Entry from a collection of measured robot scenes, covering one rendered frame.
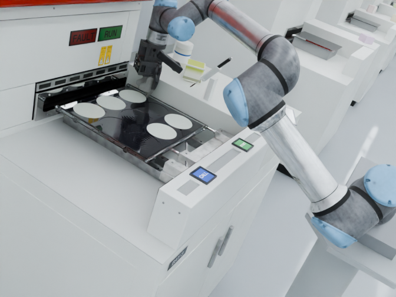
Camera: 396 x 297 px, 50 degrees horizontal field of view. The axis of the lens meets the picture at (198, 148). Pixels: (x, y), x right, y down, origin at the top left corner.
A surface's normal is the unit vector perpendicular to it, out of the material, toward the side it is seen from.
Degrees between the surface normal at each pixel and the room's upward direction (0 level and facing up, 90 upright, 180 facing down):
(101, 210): 0
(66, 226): 90
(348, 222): 60
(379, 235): 47
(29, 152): 0
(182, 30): 90
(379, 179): 40
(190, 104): 90
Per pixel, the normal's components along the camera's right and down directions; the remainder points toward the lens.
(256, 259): 0.28, -0.83
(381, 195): -0.05, -0.41
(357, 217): 0.09, -0.07
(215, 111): -0.48, 0.31
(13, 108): 0.83, 0.46
